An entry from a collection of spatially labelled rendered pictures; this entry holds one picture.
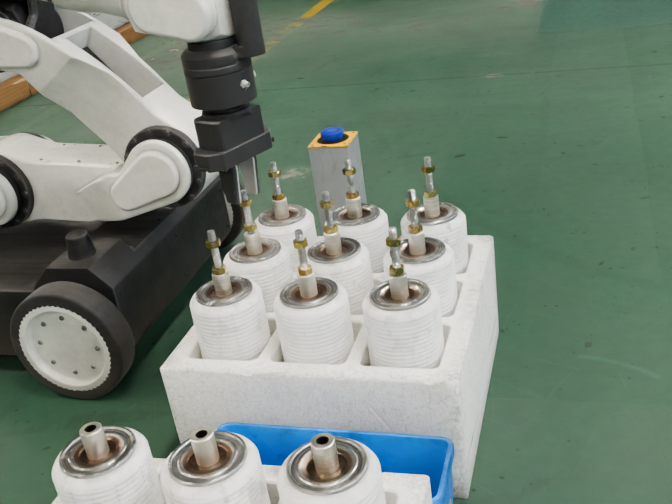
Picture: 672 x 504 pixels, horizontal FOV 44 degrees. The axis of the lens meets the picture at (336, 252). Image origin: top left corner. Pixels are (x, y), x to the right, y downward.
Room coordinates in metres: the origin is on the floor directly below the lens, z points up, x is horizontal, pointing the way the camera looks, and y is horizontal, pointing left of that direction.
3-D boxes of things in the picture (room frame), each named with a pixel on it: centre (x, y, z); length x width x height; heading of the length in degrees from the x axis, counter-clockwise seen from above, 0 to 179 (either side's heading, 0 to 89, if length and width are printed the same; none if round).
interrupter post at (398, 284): (0.88, -0.07, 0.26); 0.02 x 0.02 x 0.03
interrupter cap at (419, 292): (0.88, -0.07, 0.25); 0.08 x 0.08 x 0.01
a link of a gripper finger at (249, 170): (1.09, 0.10, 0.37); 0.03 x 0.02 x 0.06; 47
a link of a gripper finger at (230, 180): (1.05, 0.13, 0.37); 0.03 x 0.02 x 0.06; 47
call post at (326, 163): (1.33, -0.02, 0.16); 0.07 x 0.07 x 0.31; 70
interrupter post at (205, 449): (0.63, 0.15, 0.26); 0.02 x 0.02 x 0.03
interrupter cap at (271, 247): (1.07, 0.11, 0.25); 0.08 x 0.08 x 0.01
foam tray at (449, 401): (1.03, 0.00, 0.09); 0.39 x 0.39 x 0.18; 70
